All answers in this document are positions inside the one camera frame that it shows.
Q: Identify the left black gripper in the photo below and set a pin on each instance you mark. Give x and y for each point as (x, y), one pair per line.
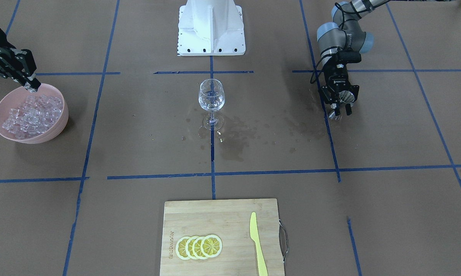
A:
(337, 78)

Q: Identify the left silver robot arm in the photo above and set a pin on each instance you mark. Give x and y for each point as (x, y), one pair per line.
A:
(342, 41)

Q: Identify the clear ice cube pile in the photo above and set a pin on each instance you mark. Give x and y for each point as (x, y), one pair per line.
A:
(35, 116)

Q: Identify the clear wine glass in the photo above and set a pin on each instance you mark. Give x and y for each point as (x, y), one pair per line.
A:
(211, 99)

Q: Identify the pink ribbed bowl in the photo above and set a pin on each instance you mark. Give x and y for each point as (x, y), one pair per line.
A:
(15, 98)

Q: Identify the bamboo cutting board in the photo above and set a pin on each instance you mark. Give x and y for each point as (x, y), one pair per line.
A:
(228, 219)

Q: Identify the yellow plastic knife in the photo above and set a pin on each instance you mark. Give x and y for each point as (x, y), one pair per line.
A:
(255, 236)

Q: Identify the lemon slice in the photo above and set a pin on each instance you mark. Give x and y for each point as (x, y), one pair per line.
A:
(211, 246)
(196, 248)
(181, 248)
(189, 247)

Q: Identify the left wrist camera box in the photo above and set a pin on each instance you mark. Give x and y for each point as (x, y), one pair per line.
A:
(346, 57)

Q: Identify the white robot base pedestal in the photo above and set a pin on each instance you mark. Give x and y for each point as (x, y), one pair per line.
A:
(211, 28)

